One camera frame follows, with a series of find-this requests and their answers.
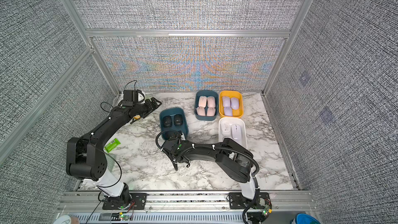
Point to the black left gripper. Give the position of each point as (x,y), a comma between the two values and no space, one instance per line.
(151,108)

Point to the black mouse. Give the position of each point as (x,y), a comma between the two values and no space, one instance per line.
(167,121)
(170,134)
(178,120)

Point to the teal storage box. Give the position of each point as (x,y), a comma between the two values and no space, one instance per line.
(172,112)
(206,93)

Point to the peach pink mouse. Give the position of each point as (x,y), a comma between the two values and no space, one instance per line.
(202,102)

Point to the white mouse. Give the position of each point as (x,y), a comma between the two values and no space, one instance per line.
(236,132)
(226,130)

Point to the purple mouse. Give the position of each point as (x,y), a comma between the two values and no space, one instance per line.
(226,101)
(228,111)
(235,105)

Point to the white storage box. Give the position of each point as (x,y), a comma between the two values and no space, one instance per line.
(233,121)

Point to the yellow storage box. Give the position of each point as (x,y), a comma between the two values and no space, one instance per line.
(236,113)

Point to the pink mouse top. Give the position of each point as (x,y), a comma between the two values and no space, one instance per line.
(211,102)

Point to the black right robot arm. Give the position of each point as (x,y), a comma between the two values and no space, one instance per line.
(235,160)

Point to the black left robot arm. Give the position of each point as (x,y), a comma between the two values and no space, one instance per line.
(85,155)

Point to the green packet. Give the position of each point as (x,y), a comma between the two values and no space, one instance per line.
(111,145)

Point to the white round object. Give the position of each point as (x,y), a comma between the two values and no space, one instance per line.
(66,219)

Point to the blue round object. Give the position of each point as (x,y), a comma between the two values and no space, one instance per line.
(302,218)

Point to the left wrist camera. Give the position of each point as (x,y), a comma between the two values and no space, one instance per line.
(134,96)

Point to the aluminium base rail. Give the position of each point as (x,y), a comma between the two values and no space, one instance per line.
(183,207)

